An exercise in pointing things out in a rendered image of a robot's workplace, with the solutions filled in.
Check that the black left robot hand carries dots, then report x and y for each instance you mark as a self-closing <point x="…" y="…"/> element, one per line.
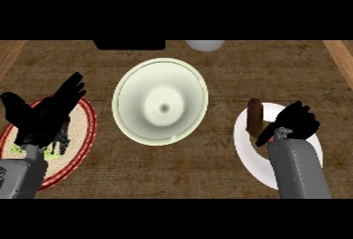
<point x="43" y="116"/>

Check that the pale green bowl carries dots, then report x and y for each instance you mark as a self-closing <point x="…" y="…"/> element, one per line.
<point x="160" y="101"/>

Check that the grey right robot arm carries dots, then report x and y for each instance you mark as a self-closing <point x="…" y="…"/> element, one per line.
<point x="296" y="168"/>

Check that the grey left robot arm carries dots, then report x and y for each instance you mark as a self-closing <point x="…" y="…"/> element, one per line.
<point x="22" y="175"/>

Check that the white plate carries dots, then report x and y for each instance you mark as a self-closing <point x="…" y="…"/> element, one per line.
<point x="251" y="149"/>

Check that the brown bell pepper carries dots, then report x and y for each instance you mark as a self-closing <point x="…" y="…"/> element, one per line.
<point x="254" y="119"/>

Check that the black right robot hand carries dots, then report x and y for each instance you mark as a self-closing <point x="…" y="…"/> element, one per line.
<point x="296" y="122"/>

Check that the red-rimmed patterned plate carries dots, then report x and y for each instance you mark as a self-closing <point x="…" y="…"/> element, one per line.
<point x="68" y="149"/>

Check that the pale grey round object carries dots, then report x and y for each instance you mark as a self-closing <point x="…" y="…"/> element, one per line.
<point x="204" y="44"/>

